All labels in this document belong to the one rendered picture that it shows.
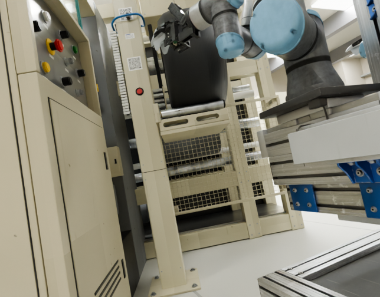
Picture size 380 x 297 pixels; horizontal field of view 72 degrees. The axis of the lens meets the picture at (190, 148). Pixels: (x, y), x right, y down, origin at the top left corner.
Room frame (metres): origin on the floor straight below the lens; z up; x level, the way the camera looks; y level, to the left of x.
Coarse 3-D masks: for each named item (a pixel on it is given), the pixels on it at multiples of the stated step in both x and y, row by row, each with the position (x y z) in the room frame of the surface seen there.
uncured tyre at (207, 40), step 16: (160, 16) 1.35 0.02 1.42; (208, 32) 1.22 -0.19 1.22; (160, 48) 1.61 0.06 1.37; (192, 48) 1.22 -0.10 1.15; (208, 48) 1.22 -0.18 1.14; (176, 64) 1.23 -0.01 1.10; (192, 64) 1.23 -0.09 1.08; (208, 64) 1.24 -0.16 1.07; (224, 64) 1.28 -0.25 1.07; (176, 80) 1.26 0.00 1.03; (192, 80) 1.27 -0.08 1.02; (208, 80) 1.28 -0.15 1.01; (224, 80) 1.31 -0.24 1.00; (176, 96) 1.33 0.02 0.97; (192, 96) 1.32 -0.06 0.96; (208, 96) 1.34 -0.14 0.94; (224, 96) 1.40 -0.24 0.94
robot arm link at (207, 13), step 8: (200, 0) 0.73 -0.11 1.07; (208, 0) 0.70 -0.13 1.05; (216, 0) 0.69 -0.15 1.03; (224, 0) 0.68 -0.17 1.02; (232, 0) 0.67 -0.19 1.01; (240, 0) 0.68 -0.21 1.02; (200, 8) 0.72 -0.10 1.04; (208, 8) 0.71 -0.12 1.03; (216, 8) 0.69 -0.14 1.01; (224, 8) 0.68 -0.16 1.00; (232, 8) 0.69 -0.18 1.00; (208, 16) 0.73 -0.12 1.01
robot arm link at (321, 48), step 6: (312, 12) 0.66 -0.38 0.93; (312, 18) 0.66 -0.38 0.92; (318, 18) 0.67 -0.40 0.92; (318, 24) 0.66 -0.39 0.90; (318, 30) 0.64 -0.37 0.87; (318, 36) 0.64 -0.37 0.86; (324, 36) 0.68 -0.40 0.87; (318, 42) 0.66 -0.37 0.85; (324, 42) 0.67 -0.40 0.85; (312, 48) 0.65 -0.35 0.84; (318, 48) 0.66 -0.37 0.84; (324, 48) 0.67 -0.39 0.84; (306, 54) 0.66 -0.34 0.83; (312, 54) 0.66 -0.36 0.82; (318, 54) 0.66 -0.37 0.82; (324, 54) 0.67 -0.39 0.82; (288, 60) 0.69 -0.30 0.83; (294, 60) 0.68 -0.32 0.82; (300, 60) 0.68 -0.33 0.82; (288, 66) 0.71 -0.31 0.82
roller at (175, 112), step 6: (210, 102) 1.36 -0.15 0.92; (216, 102) 1.36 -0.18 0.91; (222, 102) 1.36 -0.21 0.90; (174, 108) 1.35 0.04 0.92; (180, 108) 1.35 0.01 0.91; (186, 108) 1.35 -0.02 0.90; (192, 108) 1.35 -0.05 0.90; (198, 108) 1.35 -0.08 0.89; (204, 108) 1.35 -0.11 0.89; (210, 108) 1.36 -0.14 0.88; (216, 108) 1.37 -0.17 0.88; (162, 114) 1.34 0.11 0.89; (168, 114) 1.34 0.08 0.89; (174, 114) 1.35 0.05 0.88; (180, 114) 1.35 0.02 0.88; (186, 114) 1.37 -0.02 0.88
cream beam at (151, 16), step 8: (144, 0) 1.68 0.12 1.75; (152, 0) 1.68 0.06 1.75; (160, 0) 1.68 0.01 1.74; (168, 0) 1.69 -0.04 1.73; (176, 0) 1.69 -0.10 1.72; (184, 0) 1.69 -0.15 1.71; (192, 0) 1.69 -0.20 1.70; (144, 8) 1.68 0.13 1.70; (152, 8) 1.68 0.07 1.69; (160, 8) 1.68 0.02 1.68; (144, 16) 1.68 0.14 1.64; (152, 16) 1.69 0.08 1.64; (152, 24) 1.77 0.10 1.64
